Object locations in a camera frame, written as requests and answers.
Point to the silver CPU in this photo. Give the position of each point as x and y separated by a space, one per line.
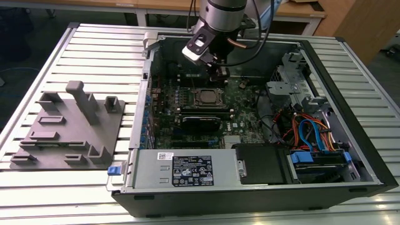
210 96

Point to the CPU socket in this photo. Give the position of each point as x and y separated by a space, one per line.
211 104

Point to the black expansion slot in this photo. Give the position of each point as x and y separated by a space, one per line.
187 137
191 145

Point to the grey case latch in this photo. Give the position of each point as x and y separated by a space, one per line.
150 41

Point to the metal drive cage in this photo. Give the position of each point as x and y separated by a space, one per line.
282 90

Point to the green motherboard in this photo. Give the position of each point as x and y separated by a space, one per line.
247 117

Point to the black graphics card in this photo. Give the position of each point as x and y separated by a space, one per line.
202 125

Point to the small silver heatsink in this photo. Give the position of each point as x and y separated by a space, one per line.
232 139

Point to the wooden cabinet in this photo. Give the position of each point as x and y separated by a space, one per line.
366 23

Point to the black plastic shroud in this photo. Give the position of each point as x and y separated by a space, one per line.
266 164

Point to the hard disk in blue carrier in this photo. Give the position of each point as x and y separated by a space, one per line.
302 158

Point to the silver power supply unit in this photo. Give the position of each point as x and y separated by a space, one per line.
150 168

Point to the grey parts rack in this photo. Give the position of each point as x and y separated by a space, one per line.
72 136

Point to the blue plastic latch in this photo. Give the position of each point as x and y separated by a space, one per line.
114 171

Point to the black PC case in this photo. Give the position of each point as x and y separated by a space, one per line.
219 206

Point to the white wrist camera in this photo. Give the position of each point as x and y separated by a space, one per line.
192 55

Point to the wooden desk white frame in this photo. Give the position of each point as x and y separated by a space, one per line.
303 12
94 5

